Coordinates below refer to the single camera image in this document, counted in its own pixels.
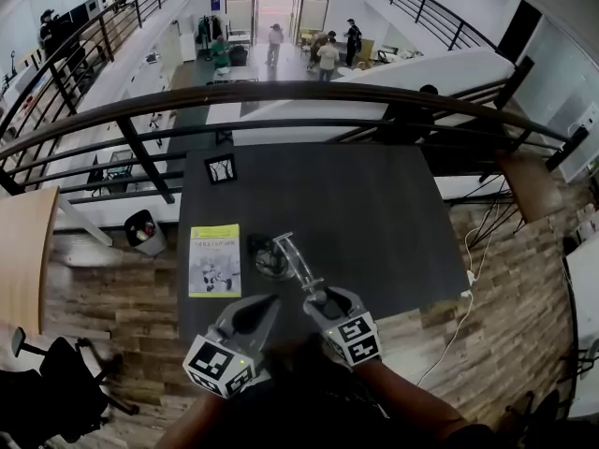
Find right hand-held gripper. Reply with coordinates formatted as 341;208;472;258
302;286;386;369

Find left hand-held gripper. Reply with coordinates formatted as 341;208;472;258
182;293;284;400

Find person's right forearm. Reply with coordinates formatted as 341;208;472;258
358;356;470;435

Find person's left forearm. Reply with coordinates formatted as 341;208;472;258
155;389;236;449

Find yellow white book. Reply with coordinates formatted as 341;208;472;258
187;223;243;299

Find dark grey table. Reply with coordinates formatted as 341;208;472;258
176;142;472;346

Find person's dark shirt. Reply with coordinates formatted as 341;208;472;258
223;333;507;449

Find grey trash bin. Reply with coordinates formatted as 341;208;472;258
123;209;168;258

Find black office chair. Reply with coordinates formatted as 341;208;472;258
0;326;142;444

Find black curved metal railing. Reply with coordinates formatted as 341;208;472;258
0;0;590;206

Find brown wooden side table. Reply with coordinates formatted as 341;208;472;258
462;149;566;248

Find light wooden table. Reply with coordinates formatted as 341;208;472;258
0;185;114;337

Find coat rack with clothes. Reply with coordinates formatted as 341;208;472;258
195;14;224;61

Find glass entrance door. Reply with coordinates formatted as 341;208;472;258
224;0;336;49

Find black straight metal railing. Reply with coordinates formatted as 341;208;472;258
371;0;505;56

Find white adapter cable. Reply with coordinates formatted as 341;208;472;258
415;202;503;388

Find black picture frame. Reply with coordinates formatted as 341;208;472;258
203;152;239;186

